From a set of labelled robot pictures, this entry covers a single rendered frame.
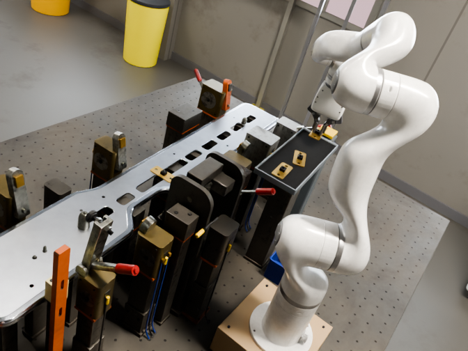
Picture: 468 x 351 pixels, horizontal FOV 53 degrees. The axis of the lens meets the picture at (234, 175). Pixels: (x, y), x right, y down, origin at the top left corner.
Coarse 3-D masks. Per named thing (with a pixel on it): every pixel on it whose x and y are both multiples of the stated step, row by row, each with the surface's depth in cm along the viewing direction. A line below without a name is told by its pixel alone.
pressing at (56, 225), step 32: (224, 128) 183; (160, 160) 155; (192, 160) 160; (96, 192) 135; (128, 192) 139; (160, 192) 143; (32, 224) 119; (64, 224) 122; (128, 224) 128; (0, 256) 109; (32, 256) 112; (0, 288) 103; (32, 288) 105; (0, 320) 97
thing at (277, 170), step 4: (280, 164) 141; (284, 164) 142; (276, 168) 139; (280, 168) 138; (284, 168) 139; (288, 168) 141; (272, 172) 137; (276, 172) 138; (280, 172) 138; (284, 172) 139; (288, 172) 139; (276, 176) 136; (280, 176) 136; (284, 176) 137
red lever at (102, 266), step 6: (96, 264) 104; (102, 264) 103; (108, 264) 102; (114, 264) 102; (120, 264) 100; (126, 264) 100; (102, 270) 103; (108, 270) 102; (114, 270) 101; (120, 270) 99; (126, 270) 98; (132, 270) 98; (138, 270) 98
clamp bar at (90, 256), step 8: (88, 216) 97; (96, 216) 99; (104, 216) 98; (96, 224) 96; (104, 224) 96; (96, 232) 97; (104, 232) 97; (112, 232) 97; (88, 240) 99; (96, 240) 98; (104, 240) 101; (88, 248) 100; (96, 248) 100; (88, 256) 102; (96, 256) 103; (88, 264) 103
